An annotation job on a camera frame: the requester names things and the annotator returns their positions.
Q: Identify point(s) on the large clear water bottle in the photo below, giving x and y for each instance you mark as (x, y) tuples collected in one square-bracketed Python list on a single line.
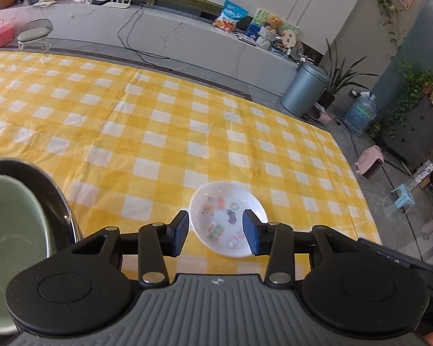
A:
[(361, 113)]

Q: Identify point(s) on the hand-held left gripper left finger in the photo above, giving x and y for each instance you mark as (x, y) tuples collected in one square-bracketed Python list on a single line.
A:
[(182, 234)]

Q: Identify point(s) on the green ceramic bowl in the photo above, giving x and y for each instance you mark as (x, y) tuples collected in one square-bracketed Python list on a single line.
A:
[(10, 245)]

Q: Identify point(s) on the pink space heater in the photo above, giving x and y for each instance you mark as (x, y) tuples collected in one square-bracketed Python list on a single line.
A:
[(370, 160)]

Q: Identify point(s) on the long-leaf potted plant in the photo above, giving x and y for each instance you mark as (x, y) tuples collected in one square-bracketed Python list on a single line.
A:
[(337, 79)]

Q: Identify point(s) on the blue snack bag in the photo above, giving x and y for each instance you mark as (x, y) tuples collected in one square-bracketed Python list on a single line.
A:
[(230, 16)]

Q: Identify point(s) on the dark grey cabinet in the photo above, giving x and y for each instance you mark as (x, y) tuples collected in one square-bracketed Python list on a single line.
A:
[(415, 137)]

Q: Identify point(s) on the grey metal trash bin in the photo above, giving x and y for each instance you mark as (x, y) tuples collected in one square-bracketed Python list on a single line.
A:
[(303, 90)]

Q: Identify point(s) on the round cushioned stool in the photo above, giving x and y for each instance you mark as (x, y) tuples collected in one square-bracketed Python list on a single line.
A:
[(34, 34)]

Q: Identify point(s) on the small blue plastic stool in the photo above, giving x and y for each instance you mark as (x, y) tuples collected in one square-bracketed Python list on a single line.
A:
[(402, 194)]

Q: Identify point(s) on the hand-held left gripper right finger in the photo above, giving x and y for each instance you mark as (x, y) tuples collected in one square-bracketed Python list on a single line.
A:
[(249, 234)]

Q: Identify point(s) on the yellow checked tablecloth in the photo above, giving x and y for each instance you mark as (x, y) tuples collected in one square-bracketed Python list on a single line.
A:
[(130, 122)]

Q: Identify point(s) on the stainless steel bowl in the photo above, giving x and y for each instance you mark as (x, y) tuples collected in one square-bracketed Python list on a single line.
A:
[(63, 205)]

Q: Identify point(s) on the small white sticker-print plate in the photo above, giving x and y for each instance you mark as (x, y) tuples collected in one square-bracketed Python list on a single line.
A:
[(223, 202)]

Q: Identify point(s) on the brown teddy bear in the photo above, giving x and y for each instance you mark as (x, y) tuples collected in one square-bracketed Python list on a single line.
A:
[(274, 23)]

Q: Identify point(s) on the hanging wall vine plant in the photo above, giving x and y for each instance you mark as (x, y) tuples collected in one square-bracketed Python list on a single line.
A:
[(389, 10)]

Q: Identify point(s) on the pink patterned bag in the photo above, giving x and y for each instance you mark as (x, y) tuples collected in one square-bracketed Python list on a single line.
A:
[(322, 114)]

